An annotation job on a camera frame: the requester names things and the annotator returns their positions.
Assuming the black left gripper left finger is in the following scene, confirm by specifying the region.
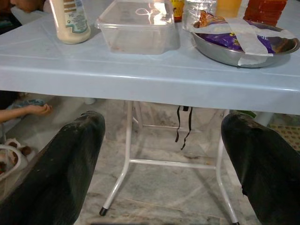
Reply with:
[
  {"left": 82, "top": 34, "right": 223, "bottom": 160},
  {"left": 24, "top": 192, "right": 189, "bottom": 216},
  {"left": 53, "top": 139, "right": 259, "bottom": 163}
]
[{"left": 0, "top": 111, "right": 106, "bottom": 225}]

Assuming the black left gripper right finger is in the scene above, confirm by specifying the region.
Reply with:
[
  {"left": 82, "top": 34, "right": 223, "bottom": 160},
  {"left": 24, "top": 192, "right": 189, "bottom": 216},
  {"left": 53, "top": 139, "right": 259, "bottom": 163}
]
[{"left": 221, "top": 111, "right": 300, "bottom": 225}]

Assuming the round steel bowl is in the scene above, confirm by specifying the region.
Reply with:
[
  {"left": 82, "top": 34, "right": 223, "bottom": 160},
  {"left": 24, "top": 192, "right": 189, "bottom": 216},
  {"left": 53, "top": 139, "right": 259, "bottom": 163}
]
[{"left": 190, "top": 20, "right": 300, "bottom": 68}]

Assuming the white tape cross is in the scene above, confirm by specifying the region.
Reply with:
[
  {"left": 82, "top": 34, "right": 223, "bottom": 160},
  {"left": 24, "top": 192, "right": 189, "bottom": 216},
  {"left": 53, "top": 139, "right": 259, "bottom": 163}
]
[{"left": 192, "top": 17, "right": 295, "bottom": 67}]

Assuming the purple snack packet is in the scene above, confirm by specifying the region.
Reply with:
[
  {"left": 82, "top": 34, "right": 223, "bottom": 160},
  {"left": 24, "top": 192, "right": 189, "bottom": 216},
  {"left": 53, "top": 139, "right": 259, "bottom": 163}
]
[{"left": 198, "top": 10, "right": 285, "bottom": 53}]

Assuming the bare person hand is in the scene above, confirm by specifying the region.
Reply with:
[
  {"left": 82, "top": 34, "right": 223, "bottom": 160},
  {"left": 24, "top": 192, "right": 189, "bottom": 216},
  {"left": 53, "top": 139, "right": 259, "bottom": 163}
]
[{"left": 24, "top": 105, "right": 53, "bottom": 117}]

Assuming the yellow patterned floor mat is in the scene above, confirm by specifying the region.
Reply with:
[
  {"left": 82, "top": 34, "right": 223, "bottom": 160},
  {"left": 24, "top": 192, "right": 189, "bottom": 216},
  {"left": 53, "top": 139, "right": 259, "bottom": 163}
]
[{"left": 269, "top": 124, "right": 300, "bottom": 153}]

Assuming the white plastic basin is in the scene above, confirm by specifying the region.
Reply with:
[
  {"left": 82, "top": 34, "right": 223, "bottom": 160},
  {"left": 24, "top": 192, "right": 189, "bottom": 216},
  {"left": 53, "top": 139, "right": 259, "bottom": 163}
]
[{"left": 0, "top": 143, "right": 28, "bottom": 182}]

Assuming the white brown plush slipper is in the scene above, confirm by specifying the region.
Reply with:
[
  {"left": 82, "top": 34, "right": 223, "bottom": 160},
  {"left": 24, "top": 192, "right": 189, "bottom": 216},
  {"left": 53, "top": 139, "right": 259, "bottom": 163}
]
[{"left": 4, "top": 138, "right": 36, "bottom": 162}]

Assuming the blue patterned cloth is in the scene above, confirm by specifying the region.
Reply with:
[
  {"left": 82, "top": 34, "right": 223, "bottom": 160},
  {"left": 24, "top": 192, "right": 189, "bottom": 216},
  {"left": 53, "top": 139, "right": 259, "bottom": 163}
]
[{"left": 7, "top": 98, "right": 46, "bottom": 111}]

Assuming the light blue folding table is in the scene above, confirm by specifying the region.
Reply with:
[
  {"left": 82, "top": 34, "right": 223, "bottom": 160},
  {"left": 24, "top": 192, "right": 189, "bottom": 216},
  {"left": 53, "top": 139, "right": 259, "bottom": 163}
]
[{"left": 0, "top": 0, "right": 300, "bottom": 225}]

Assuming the cream mayonnaise bottle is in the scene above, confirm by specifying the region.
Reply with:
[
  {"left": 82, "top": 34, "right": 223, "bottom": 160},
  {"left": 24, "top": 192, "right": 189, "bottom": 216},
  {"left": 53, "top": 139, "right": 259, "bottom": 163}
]
[{"left": 48, "top": 0, "right": 91, "bottom": 45}]

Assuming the clear plastic food container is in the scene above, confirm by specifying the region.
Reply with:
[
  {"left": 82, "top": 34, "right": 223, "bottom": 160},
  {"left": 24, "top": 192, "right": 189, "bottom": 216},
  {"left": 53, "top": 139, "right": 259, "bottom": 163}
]
[{"left": 95, "top": 0, "right": 181, "bottom": 56}]

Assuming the red orange plastic container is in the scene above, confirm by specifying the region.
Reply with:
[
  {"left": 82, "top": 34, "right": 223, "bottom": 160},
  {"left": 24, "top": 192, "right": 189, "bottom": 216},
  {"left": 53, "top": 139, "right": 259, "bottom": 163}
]
[{"left": 243, "top": 0, "right": 288, "bottom": 26}]

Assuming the orange juice bottle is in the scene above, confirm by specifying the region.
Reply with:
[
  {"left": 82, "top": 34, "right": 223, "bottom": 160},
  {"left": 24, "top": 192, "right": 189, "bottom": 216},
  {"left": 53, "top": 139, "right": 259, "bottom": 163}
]
[{"left": 215, "top": 0, "right": 242, "bottom": 19}]

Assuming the person in dark shorts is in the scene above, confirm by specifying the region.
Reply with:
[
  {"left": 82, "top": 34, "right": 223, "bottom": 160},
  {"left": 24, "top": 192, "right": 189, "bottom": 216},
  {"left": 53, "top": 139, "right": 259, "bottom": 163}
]
[{"left": 9, "top": 0, "right": 51, "bottom": 14}]

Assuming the clear crinkled water bottle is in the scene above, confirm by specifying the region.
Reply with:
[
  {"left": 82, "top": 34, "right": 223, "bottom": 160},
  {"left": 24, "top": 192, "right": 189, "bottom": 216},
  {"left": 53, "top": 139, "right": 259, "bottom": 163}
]
[{"left": 182, "top": 0, "right": 218, "bottom": 31}]

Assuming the black hanging strap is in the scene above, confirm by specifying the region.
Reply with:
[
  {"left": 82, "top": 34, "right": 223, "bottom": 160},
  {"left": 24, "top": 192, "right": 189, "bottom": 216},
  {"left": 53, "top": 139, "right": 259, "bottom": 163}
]
[{"left": 175, "top": 105, "right": 193, "bottom": 150}]

